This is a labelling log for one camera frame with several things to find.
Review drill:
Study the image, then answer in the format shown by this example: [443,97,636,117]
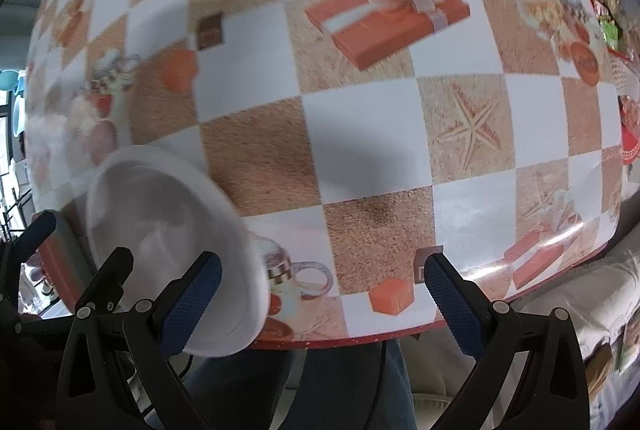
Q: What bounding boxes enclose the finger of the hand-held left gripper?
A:
[12,210,59,261]
[75,247,135,315]

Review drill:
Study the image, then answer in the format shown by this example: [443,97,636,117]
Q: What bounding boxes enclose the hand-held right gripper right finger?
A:
[422,252,587,430]

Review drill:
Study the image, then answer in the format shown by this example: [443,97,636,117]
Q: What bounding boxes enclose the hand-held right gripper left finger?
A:
[56,251,224,430]

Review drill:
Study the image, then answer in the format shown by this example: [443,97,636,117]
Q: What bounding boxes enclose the white bowl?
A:
[84,145,271,358]

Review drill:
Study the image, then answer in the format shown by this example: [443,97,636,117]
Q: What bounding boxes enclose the black metal rack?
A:
[0,170,32,241]

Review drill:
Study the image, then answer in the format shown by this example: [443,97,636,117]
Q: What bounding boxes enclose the person's jeans legs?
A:
[182,337,417,430]

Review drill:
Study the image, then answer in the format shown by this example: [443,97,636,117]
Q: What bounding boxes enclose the teal plastic basin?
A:
[0,68,29,96]

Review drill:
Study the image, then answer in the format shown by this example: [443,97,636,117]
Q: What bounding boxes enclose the colourful printed booklet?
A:
[585,335,640,404]

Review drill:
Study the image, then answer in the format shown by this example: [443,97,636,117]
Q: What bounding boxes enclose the checkered printed tablecloth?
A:
[22,0,627,352]

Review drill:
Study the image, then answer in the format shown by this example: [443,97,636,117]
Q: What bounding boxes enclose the round table red patterned top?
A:
[597,0,640,185]

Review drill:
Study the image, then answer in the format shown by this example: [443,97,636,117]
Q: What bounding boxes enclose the green snack packet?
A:
[600,20,624,51]

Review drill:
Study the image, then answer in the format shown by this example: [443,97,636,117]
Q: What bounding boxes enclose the black cable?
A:
[367,344,389,430]

